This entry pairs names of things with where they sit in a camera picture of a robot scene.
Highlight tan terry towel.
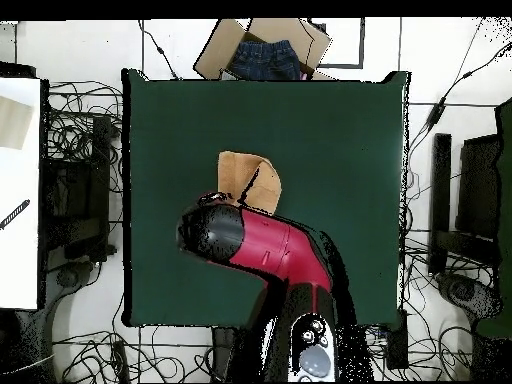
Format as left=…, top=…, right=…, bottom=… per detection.
left=216, top=150, right=284, bottom=217

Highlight black flat panel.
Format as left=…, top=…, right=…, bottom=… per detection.
left=454, top=133, right=504, bottom=241

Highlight dark green table cloth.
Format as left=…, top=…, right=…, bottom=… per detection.
left=120, top=67, right=411, bottom=329

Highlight black equipment rack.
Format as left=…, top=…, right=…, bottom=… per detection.
left=39, top=114, right=117, bottom=267

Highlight open cardboard box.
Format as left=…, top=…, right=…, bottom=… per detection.
left=193, top=17, right=333, bottom=82

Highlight blue denim jeans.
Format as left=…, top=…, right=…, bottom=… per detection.
left=228, top=39, right=304, bottom=82

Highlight black office chair base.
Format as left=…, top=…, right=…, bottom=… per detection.
left=434, top=271, right=504, bottom=325
left=11, top=259, right=99, bottom=383

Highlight black power strip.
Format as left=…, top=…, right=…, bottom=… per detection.
left=384, top=309, right=410, bottom=370
left=110, top=338, right=130, bottom=383

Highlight white side table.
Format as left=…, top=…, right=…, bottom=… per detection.
left=0, top=76, right=43, bottom=311

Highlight beige sheet of card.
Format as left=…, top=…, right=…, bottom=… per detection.
left=0, top=94, right=36, bottom=152

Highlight black upright bar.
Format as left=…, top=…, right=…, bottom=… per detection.
left=428, top=132, right=453, bottom=276

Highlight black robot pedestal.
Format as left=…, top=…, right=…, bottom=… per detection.
left=210, top=326, right=249, bottom=383

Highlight black cable with inline plug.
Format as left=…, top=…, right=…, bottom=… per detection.
left=137, top=18, right=180, bottom=80

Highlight tangle of black cables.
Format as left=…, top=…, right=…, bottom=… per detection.
left=44, top=80, right=124, bottom=193
left=51, top=325, right=213, bottom=383
left=363, top=322, right=475, bottom=383

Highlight black rectangular frame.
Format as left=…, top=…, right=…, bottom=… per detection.
left=307, top=17, right=366, bottom=70

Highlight black cable with adapter block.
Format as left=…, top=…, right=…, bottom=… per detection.
left=407, top=39, right=512, bottom=161

